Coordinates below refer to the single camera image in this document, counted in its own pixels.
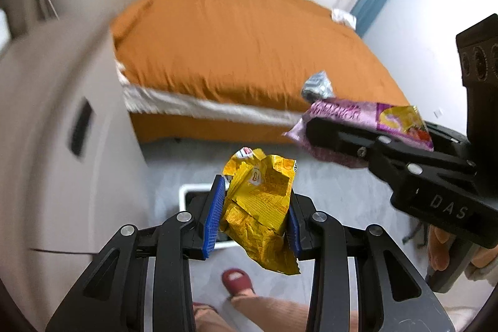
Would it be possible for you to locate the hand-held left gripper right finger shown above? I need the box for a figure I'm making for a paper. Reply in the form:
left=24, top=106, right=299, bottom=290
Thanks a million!
left=286, top=194, right=456, bottom=332

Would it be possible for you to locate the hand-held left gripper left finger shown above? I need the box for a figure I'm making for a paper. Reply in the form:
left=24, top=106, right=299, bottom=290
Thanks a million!
left=46, top=176, right=228, bottom=332

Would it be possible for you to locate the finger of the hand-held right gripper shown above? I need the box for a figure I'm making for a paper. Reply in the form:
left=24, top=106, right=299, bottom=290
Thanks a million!
left=305, top=117, right=477, bottom=196
left=425, top=122, right=471, bottom=161

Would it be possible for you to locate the pink snack wrapper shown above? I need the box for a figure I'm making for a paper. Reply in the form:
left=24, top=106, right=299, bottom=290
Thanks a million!
left=283, top=97, right=434, bottom=168

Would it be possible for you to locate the white trash bin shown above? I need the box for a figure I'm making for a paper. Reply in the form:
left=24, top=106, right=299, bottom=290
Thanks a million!
left=178, top=183, right=238, bottom=249

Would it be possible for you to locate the yellow snack wrapper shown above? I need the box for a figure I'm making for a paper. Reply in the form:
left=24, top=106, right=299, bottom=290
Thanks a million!
left=220, top=147, right=302, bottom=275

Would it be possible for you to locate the person's right hand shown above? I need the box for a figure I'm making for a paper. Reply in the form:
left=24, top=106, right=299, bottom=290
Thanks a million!
left=428, top=226, right=498, bottom=280

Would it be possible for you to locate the silver foil wrapper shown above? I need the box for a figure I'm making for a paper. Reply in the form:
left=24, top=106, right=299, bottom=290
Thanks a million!
left=301, top=71, right=333, bottom=99

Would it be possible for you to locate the red slipper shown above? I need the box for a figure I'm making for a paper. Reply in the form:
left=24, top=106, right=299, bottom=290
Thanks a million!
left=192, top=302, right=218, bottom=317
left=222, top=269, right=256, bottom=297

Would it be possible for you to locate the person's leg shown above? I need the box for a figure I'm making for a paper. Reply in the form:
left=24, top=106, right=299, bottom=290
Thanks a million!
left=231, top=295, right=359, bottom=332

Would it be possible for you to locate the white bed sheet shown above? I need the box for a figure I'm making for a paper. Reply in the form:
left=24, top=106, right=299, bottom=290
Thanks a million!
left=116, top=60, right=312, bottom=126

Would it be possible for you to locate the orange bed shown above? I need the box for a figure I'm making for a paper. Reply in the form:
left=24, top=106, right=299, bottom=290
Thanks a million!
left=111, top=0, right=409, bottom=144

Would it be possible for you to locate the beige cabinet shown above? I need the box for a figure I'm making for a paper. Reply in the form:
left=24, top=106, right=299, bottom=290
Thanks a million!
left=0, top=19, right=148, bottom=259

